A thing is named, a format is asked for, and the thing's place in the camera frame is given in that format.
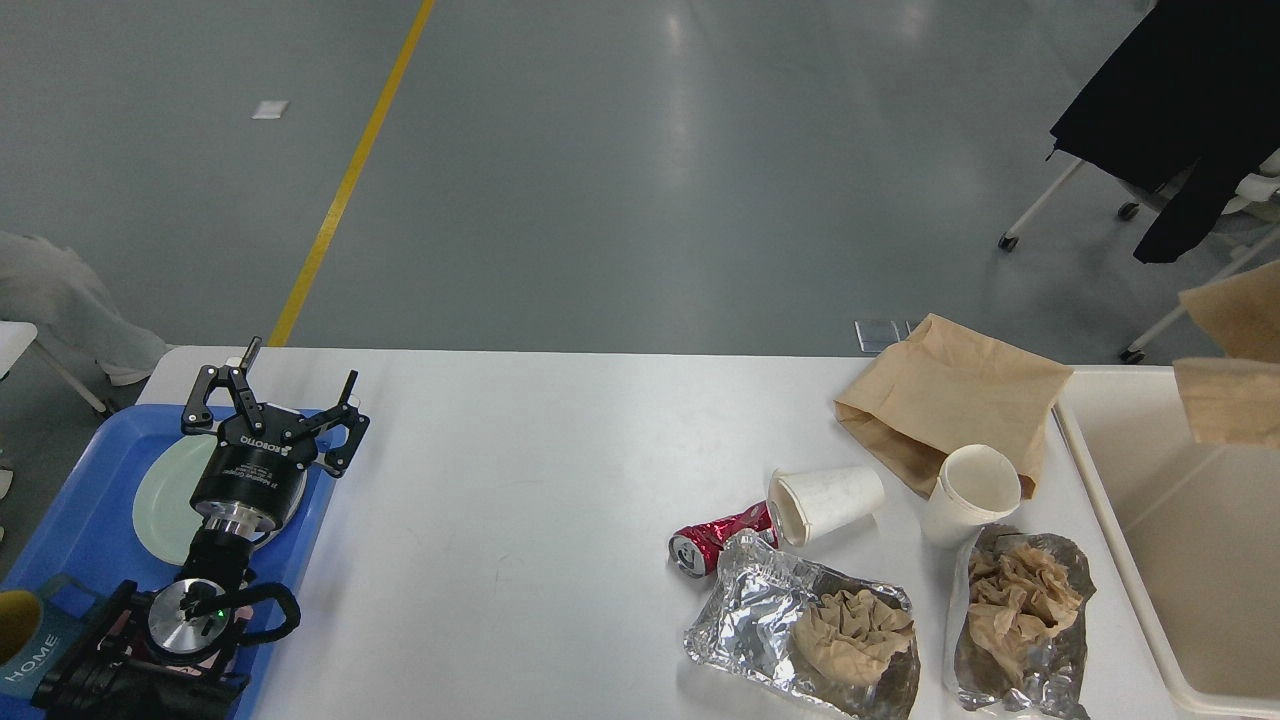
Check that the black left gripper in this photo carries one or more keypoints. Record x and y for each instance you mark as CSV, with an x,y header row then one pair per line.
x,y
252,475

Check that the green plate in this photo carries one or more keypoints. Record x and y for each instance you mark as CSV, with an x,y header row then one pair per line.
x,y
162,518

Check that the pink mug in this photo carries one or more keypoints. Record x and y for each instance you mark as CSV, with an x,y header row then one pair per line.
x,y
166,639

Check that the dark teal mug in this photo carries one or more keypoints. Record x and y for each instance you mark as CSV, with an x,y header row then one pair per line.
x,y
36,631

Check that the foil wrapper with napkin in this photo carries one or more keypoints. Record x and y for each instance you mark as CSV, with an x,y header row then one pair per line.
x,y
808,631

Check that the brown paper bag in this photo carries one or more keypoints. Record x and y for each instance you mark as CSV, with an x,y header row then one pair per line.
x,y
1234,399
945,387

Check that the foil bag under right arm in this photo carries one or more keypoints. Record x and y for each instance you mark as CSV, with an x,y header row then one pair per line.
x,y
1016,642

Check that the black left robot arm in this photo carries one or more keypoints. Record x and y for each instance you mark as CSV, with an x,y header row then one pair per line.
x,y
97,679

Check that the pink plate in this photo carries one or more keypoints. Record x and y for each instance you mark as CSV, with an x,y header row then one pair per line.
x,y
261,539

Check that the person in light trousers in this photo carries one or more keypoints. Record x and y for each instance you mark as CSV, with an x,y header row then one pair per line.
x,y
51,287

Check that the crushed red soda can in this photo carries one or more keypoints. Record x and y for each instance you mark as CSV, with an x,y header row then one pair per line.
x,y
695,550

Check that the white paper cup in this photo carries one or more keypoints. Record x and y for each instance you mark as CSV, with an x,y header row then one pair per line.
x,y
976,486
805,506

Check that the beige plastic bin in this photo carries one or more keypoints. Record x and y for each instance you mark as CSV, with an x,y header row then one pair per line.
x,y
1192,527

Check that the black jacket on chair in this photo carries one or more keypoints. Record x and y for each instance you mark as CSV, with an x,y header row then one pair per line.
x,y
1191,91

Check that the white rolling chair frame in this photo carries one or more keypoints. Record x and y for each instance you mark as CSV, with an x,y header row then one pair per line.
x,y
1071,289

